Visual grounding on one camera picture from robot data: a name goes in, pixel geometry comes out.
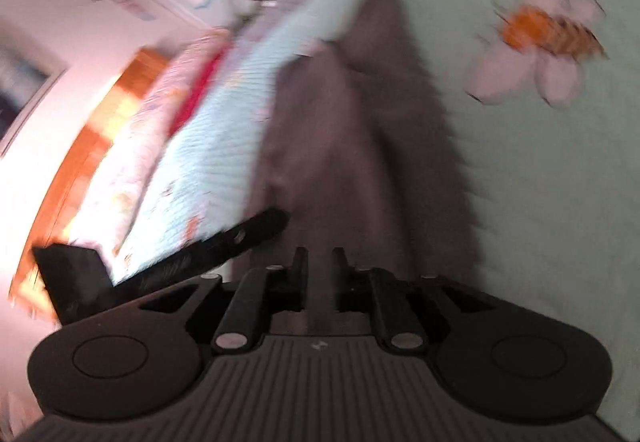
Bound framed wedding photo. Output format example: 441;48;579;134
0;30;68;158

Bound pink rolled quilt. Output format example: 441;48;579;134
65;30;236;248

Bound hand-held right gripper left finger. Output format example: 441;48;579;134
139;247;307;355

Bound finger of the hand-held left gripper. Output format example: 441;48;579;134
111;208;290;305

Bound grey knitted sweater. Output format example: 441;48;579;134
245;0;488;338

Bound mint quilted bee blanket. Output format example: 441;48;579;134
112;0;640;428

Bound wooden headboard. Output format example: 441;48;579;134
10;47;168;318

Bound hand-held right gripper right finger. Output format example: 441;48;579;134
332;247;496;352

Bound red cloth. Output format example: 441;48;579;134
170;42;231;135

